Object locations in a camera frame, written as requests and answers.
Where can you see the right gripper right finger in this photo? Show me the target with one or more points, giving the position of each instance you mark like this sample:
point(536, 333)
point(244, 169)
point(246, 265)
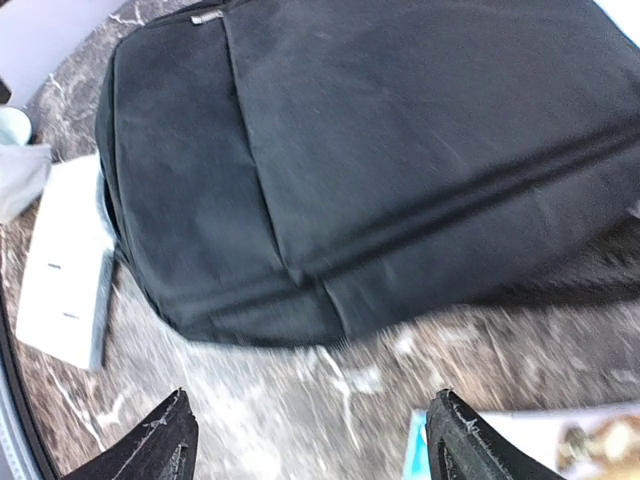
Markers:
point(461, 445)

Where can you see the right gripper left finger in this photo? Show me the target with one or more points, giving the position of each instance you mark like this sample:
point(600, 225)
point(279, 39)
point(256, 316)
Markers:
point(162, 446)

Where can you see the dog picture book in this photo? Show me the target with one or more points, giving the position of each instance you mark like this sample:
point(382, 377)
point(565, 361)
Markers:
point(542, 434)

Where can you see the grey notebook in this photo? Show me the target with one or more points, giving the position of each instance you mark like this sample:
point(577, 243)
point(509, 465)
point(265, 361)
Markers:
point(67, 277)

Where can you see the black student bag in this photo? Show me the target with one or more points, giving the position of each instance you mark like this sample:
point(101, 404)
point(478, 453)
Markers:
point(293, 173)

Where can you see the white pencil pouch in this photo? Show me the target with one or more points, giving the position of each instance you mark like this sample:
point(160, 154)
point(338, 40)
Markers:
point(24, 173)

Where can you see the left pale green bowl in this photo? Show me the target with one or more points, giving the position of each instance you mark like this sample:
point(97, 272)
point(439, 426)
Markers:
point(15, 127)

